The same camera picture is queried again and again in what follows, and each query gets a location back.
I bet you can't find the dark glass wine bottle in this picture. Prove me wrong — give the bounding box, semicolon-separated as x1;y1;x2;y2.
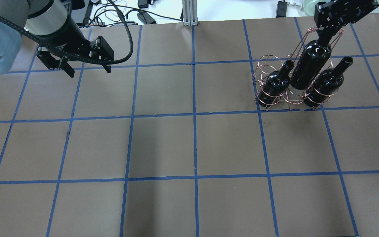
291;37;332;90

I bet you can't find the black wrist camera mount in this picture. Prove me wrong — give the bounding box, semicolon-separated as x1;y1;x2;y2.
314;0;379;30

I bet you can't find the dark wine bottle in basket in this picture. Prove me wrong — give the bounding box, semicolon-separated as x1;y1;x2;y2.
304;56;354;108

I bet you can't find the aluminium frame post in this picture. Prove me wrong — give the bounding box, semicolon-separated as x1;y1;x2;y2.
182;0;199;26

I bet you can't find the green glass plate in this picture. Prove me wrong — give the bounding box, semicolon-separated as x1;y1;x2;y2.
302;0;320;16

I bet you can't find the copper wire wine basket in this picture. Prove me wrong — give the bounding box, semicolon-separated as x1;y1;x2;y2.
252;27;353;110

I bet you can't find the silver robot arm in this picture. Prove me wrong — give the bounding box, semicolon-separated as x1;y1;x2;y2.
0;0;114;77

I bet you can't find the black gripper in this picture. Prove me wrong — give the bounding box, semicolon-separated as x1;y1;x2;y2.
37;36;114;78

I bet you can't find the black power adapter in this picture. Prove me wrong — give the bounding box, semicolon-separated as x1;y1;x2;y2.
137;12;157;25

